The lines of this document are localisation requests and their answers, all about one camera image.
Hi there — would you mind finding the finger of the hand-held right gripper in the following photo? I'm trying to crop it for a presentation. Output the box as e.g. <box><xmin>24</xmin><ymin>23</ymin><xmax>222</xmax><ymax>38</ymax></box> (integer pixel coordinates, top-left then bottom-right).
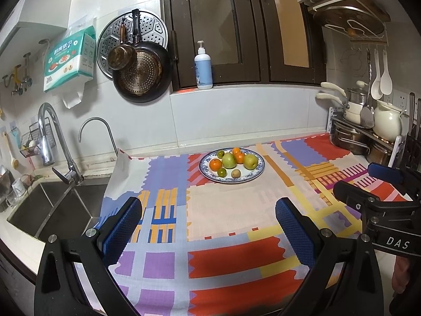
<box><xmin>333</xmin><ymin>180</ymin><xmax>421</xmax><ymax>219</ymax></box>
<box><xmin>367</xmin><ymin>162</ymin><xmax>421</xmax><ymax>198</ymax></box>

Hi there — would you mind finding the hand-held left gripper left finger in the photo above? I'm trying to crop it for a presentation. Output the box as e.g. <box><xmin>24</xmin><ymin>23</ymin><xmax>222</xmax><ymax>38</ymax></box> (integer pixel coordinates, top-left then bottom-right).
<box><xmin>34</xmin><ymin>196</ymin><xmax>143</xmax><ymax>316</ymax></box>

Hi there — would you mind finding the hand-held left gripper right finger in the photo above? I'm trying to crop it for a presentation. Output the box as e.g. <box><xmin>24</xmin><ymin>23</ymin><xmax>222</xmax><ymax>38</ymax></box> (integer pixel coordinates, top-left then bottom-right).
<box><xmin>274</xmin><ymin>197</ymin><xmax>393</xmax><ymax>316</ymax></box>

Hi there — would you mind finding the blue patterned white plate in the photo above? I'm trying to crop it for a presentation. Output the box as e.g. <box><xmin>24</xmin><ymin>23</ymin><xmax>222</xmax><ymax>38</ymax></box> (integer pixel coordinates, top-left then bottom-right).
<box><xmin>199</xmin><ymin>147</ymin><xmax>265</xmax><ymax>184</ymax></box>

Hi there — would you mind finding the person's right hand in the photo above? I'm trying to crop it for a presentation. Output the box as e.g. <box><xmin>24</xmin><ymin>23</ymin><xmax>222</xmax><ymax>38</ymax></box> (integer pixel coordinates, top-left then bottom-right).
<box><xmin>391</xmin><ymin>257</ymin><xmax>412</xmax><ymax>299</ymax></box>

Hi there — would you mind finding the black knife holder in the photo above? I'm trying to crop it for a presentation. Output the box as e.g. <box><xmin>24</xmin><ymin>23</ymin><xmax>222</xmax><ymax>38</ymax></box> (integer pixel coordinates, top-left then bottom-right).
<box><xmin>402</xmin><ymin>92</ymin><xmax>421</xmax><ymax>175</ymax></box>

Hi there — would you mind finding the white ceramic teapot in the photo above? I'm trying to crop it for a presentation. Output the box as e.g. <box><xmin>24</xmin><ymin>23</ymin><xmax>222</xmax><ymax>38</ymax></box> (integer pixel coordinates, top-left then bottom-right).
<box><xmin>373</xmin><ymin>100</ymin><xmax>408</xmax><ymax>142</ymax></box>

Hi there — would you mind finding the metal spatula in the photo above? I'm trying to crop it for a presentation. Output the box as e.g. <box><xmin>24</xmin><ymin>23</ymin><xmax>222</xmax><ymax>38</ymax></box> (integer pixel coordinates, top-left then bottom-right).
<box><xmin>360</xmin><ymin>49</ymin><xmax>375</xmax><ymax>130</ymax></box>

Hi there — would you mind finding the stainless steel sink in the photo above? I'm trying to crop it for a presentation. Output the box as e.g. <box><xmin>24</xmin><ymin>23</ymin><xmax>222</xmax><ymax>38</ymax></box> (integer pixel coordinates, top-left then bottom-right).
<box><xmin>7</xmin><ymin>181</ymin><xmax>111</xmax><ymax>244</ymax></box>

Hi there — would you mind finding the colourful patterned tablecloth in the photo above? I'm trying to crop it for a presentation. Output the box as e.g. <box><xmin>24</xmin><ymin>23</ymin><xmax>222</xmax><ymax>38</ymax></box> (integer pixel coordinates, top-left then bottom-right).
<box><xmin>74</xmin><ymin>139</ymin><xmax>415</xmax><ymax>316</ymax></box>

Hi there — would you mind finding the metal pot rack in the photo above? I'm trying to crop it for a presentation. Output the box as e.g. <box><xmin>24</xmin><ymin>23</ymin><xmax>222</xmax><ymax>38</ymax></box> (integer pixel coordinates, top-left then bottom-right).
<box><xmin>328</xmin><ymin>105</ymin><xmax>405</xmax><ymax>168</ymax></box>

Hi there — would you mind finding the stainless steel lidded pot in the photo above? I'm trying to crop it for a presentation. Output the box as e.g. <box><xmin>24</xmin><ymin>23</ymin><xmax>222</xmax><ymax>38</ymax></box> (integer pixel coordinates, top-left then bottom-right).
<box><xmin>345</xmin><ymin>81</ymin><xmax>370</xmax><ymax>104</ymax></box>

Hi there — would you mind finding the white plastic spoon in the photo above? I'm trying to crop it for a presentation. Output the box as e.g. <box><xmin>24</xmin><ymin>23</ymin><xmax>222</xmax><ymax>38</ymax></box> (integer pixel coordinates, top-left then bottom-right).
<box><xmin>370</xmin><ymin>49</ymin><xmax>384</xmax><ymax>101</ymax></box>
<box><xmin>380</xmin><ymin>49</ymin><xmax>393</xmax><ymax>95</ymax></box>

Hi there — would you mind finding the large chrome faucet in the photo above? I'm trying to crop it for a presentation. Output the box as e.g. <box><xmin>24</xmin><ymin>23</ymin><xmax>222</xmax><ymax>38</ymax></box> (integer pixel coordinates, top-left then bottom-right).
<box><xmin>37</xmin><ymin>103</ymin><xmax>84</xmax><ymax>185</ymax></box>

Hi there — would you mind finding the thin gooseneck faucet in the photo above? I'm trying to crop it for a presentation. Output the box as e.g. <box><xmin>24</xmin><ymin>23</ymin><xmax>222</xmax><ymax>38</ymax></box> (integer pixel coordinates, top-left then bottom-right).
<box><xmin>78</xmin><ymin>117</ymin><xmax>119</xmax><ymax>157</ymax></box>

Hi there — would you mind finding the glass cup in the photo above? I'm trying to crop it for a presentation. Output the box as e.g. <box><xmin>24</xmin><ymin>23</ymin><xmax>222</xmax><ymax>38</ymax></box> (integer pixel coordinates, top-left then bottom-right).
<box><xmin>5</xmin><ymin>176</ymin><xmax>28</xmax><ymax>205</ymax></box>

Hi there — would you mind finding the dish brush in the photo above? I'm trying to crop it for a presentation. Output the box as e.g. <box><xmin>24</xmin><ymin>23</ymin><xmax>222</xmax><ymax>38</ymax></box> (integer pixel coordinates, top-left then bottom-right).
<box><xmin>2</xmin><ymin>132</ymin><xmax>20</xmax><ymax>172</ymax></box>

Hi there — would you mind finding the gold metal colander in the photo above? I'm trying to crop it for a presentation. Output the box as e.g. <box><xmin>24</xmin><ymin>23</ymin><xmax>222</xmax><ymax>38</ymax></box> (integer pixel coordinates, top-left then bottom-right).
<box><xmin>116</xmin><ymin>50</ymin><xmax>162</xmax><ymax>94</ymax></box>

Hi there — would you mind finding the black frying pan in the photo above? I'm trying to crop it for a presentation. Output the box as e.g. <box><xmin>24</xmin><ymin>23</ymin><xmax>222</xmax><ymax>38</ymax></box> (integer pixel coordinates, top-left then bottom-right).
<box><xmin>112</xmin><ymin>9</ymin><xmax>173</xmax><ymax>104</ymax></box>

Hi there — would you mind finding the small copper saucepan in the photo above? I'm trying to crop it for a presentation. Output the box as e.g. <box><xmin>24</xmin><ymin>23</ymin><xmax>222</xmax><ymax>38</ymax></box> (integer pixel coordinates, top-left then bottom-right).
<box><xmin>107</xmin><ymin>18</ymin><xmax>137</xmax><ymax>71</ymax></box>

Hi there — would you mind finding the paper towel pack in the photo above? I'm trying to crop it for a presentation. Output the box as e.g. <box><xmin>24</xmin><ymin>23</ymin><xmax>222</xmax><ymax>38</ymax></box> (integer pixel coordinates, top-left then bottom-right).
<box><xmin>43</xmin><ymin>24</ymin><xmax>97</xmax><ymax>109</ymax></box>

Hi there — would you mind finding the white blue pump bottle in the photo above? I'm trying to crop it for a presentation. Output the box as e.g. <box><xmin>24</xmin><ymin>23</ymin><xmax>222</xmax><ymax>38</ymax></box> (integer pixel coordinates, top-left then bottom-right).
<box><xmin>194</xmin><ymin>40</ymin><xmax>214</xmax><ymax>90</ymax></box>

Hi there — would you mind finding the round perforated steamer tray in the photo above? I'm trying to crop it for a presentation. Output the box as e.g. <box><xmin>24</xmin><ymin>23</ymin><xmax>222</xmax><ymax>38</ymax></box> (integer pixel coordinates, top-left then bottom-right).
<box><xmin>96</xmin><ymin>10</ymin><xmax>169</xmax><ymax>80</ymax></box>

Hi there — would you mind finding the white handled saucepan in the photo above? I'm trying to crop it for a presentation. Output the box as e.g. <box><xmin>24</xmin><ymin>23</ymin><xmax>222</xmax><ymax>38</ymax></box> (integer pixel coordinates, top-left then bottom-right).
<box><xmin>316</xmin><ymin>93</ymin><xmax>362</xmax><ymax>124</ymax></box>
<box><xmin>320</xmin><ymin>82</ymin><xmax>362</xmax><ymax>112</ymax></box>

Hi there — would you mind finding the hanging wire trivet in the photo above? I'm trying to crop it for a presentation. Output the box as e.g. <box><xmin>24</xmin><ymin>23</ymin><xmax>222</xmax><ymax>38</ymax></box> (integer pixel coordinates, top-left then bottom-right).
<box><xmin>340</xmin><ymin>48</ymin><xmax>365</xmax><ymax>75</ymax></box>

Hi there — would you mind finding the black wire basket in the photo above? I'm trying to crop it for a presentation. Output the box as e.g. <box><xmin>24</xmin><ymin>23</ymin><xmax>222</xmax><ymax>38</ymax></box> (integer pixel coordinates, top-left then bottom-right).
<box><xmin>19</xmin><ymin>122</ymin><xmax>56</xmax><ymax>159</ymax></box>

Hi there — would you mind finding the wall utensil rack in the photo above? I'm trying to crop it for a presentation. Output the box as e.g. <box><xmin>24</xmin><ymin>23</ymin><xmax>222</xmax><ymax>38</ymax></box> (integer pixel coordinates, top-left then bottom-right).
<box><xmin>324</xmin><ymin>20</ymin><xmax>390</xmax><ymax>45</ymax></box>

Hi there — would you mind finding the dark wooden window frame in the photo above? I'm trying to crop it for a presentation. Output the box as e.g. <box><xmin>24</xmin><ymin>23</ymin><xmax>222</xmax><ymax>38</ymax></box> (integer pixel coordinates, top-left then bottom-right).
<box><xmin>159</xmin><ymin>0</ymin><xmax>329</xmax><ymax>91</ymax></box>

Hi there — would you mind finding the yellow wall tap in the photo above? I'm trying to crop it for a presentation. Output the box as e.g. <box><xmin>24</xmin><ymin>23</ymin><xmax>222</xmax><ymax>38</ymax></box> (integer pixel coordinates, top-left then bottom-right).
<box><xmin>2</xmin><ymin>53</ymin><xmax>33</xmax><ymax>97</ymax></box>

